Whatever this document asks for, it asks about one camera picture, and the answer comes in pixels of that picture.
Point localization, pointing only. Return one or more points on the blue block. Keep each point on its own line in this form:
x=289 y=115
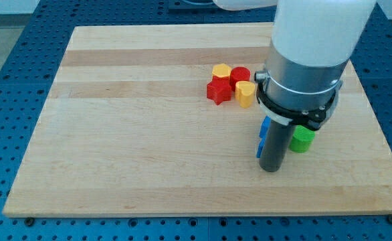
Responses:
x=264 y=127
x=260 y=148

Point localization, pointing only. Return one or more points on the yellow heart block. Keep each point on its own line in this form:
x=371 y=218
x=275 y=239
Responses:
x=244 y=93

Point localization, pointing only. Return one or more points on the red star block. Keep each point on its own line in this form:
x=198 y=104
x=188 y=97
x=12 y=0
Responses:
x=218 y=90

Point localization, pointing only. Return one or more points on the blue block lower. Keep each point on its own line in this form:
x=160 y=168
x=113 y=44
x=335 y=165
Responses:
x=260 y=148

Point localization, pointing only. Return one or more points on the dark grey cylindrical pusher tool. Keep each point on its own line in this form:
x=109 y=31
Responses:
x=276 y=144

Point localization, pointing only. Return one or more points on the green cylinder block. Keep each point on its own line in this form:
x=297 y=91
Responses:
x=302 y=139

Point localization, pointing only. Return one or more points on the wooden board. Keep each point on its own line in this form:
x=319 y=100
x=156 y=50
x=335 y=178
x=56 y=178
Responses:
x=127 y=131

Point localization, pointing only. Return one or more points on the blue block upper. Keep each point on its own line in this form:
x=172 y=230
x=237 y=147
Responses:
x=264 y=127

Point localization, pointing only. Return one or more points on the red cylinder block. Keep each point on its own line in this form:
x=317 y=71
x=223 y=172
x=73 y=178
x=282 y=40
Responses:
x=238 y=74

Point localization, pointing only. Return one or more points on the yellow hexagon block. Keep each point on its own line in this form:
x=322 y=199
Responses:
x=221 y=71

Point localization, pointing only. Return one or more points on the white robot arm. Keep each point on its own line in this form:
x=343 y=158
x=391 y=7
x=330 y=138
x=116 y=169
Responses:
x=312 y=41

